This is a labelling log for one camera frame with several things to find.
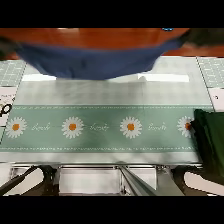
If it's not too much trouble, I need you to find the blue T-shirt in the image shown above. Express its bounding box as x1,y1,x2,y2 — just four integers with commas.
14,37,185,81

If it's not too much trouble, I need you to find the dark green garment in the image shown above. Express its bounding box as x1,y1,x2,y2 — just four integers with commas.
190,108,224,178

